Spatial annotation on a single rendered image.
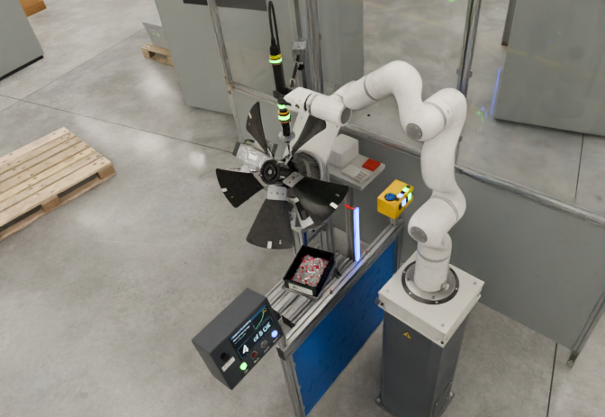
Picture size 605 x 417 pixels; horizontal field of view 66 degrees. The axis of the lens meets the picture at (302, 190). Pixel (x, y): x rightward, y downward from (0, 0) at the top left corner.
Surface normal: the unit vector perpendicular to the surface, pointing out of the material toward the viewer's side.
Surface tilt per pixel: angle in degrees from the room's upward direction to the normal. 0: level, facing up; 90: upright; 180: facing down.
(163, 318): 0
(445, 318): 0
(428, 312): 0
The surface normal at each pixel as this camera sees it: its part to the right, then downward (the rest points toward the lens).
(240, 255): -0.10, -0.75
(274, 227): 0.08, -0.01
